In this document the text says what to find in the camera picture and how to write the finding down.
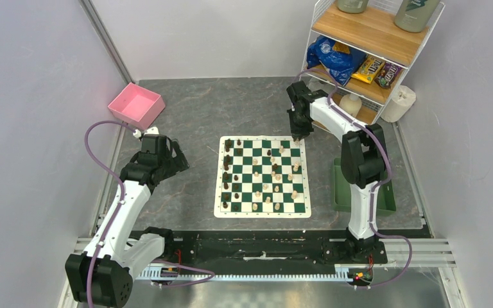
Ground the white wire wooden shelf rack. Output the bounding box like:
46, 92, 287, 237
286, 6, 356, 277
303, 1, 445, 124

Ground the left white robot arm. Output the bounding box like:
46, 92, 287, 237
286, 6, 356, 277
65, 133, 189, 307

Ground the blue snack bag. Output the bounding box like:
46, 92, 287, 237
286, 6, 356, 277
306, 35, 367, 86

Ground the cream soap bottle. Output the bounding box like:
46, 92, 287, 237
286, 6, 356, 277
339, 93, 362, 117

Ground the green bottle top right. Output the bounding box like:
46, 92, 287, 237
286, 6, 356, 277
394, 0, 440, 33

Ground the green white chess mat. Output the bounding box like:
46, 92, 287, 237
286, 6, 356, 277
214, 135, 311, 219

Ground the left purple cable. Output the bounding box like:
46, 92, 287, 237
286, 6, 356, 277
85, 121, 216, 308

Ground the green bottle top left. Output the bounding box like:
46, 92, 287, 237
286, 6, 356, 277
336, 0, 368, 14

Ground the pink plastic bin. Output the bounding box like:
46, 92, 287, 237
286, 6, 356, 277
108, 83, 166, 130

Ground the brown candy bag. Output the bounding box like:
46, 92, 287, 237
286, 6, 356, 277
375, 62, 403, 89

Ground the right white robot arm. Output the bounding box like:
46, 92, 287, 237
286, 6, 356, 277
286, 81, 390, 263

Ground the yellow candy bag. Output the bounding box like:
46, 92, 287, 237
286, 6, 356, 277
351, 55, 386, 84

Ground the green bottle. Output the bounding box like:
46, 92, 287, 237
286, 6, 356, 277
336, 0, 368, 14
394, 0, 440, 33

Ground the grey jar with lettering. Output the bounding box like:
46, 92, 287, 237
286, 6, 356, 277
307, 78, 331, 94

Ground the green plastic tray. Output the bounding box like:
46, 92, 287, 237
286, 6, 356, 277
331, 157, 397, 217

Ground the white paper towel roll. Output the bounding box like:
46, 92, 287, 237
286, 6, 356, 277
381, 85, 417, 123

